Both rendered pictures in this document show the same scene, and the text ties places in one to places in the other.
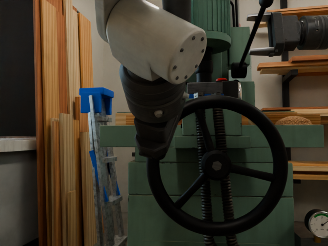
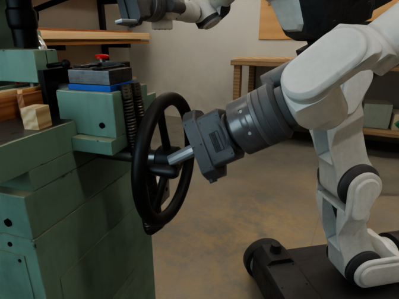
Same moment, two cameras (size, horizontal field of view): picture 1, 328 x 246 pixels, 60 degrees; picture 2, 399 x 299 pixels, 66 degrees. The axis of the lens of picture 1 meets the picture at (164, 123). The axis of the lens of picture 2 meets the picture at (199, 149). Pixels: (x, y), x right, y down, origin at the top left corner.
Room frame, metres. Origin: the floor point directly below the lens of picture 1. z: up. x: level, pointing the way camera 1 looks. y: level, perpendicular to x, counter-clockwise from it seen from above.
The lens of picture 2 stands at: (0.37, 0.48, 1.06)
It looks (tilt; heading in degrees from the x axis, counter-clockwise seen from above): 20 degrees down; 284
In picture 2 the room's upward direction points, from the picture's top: straight up
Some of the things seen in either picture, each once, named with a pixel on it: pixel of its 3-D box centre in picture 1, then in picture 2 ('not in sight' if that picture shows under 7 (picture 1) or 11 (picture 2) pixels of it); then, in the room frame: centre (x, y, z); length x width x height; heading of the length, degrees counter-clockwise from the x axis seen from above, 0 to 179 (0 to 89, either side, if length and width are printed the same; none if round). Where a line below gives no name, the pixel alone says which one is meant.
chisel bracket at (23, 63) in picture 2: not in sight; (25, 67); (0.95, -0.14, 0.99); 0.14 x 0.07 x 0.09; 176
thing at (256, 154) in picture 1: (205, 152); (63, 142); (0.87, -0.13, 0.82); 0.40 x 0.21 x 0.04; 86
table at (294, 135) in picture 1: (207, 136); (76, 123); (0.82, -0.12, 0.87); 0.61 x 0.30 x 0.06; 86
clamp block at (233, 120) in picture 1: (209, 118); (105, 107); (0.74, -0.12, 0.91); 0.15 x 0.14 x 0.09; 86
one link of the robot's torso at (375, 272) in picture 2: not in sight; (364, 256); (0.01, -0.60, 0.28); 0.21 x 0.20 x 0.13; 26
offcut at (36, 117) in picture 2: not in sight; (36, 117); (0.81, 0.01, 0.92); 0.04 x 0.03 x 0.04; 93
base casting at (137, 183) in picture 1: (202, 167); (12, 157); (1.05, -0.14, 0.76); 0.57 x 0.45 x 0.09; 176
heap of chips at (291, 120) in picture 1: (292, 121); not in sight; (0.83, -0.37, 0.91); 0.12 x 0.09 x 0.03; 176
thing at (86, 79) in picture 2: (211, 91); (105, 73); (0.74, -0.12, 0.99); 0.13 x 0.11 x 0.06; 86
